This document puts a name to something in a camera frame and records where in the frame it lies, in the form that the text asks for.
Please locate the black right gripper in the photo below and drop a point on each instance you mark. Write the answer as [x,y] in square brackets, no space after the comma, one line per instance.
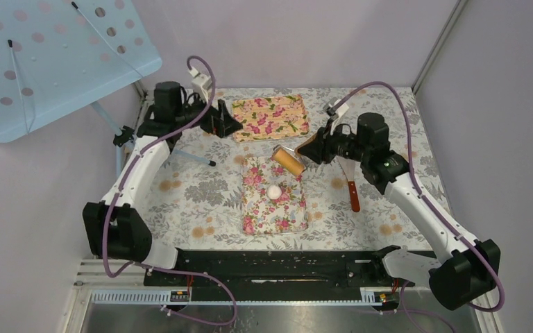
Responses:
[320,148]

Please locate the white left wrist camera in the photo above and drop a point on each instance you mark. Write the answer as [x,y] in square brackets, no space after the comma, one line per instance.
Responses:
[201,84]

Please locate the wooden dough roller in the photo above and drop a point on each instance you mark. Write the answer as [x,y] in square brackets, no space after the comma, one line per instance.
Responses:
[287,161]

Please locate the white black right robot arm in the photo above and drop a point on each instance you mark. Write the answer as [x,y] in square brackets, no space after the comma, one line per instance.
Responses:
[464,268]

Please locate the white slotted cable duct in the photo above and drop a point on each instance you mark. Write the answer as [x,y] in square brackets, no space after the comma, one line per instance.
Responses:
[178,297]

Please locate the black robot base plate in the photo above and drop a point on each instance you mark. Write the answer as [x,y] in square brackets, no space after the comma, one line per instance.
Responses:
[302,274]

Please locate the light blue perforated music stand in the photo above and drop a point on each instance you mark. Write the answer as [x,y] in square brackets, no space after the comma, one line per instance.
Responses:
[57,57]

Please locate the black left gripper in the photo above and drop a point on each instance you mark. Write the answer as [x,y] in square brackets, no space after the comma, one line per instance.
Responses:
[219,121]

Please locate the yellow floral rectangular tray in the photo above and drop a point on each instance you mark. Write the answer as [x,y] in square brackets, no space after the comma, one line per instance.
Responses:
[265,118]

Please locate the red handled metal scraper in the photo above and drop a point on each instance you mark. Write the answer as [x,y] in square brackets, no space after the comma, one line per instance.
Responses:
[348,167]

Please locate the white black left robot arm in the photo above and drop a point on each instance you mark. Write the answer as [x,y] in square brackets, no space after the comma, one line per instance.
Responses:
[114,225]

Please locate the white dough ball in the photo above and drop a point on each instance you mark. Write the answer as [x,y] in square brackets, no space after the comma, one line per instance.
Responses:
[273,192]

